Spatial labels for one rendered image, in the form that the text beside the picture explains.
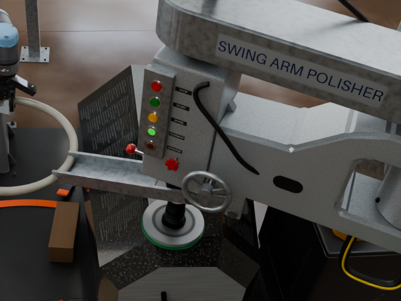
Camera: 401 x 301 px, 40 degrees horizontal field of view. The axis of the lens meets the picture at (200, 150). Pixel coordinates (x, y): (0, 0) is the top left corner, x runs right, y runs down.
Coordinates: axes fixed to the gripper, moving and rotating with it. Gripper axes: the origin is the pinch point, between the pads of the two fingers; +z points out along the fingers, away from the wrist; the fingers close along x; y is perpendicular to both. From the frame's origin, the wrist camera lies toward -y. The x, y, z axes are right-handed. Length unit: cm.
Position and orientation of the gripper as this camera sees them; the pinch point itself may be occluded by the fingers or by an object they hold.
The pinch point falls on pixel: (13, 112)
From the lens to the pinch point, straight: 228.6
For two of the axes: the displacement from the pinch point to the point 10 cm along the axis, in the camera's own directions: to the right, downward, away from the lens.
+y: -9.7, -0.4, -2.5
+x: 1.6, 6.8, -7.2
